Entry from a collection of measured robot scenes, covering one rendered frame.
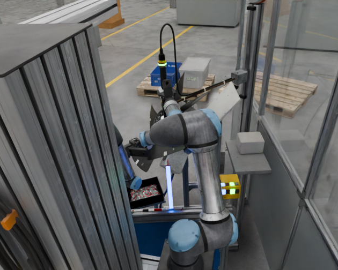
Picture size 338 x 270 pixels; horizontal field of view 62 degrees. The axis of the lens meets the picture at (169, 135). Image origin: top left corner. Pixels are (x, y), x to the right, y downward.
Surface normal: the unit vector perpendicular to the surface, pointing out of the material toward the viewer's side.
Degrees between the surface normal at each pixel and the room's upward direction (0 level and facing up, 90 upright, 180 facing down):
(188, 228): 7
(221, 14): 90
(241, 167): 0
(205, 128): 63
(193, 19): 90
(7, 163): 90
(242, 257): 0
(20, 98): 90
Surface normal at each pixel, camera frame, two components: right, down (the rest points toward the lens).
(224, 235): 0.22, 0.08
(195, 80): -0.30, 0.63
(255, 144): 0.01, 0.57
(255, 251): -0.06, -0.82
